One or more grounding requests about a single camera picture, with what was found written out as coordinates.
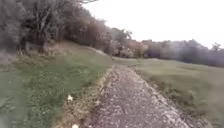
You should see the green grass field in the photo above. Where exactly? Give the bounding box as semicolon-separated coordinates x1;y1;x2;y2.
0;41;224;128

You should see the grey gravel path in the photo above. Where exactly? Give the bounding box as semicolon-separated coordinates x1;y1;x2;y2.
87;64;192;128

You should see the wood of trees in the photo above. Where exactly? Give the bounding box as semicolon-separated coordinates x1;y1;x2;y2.
0;0;224;69

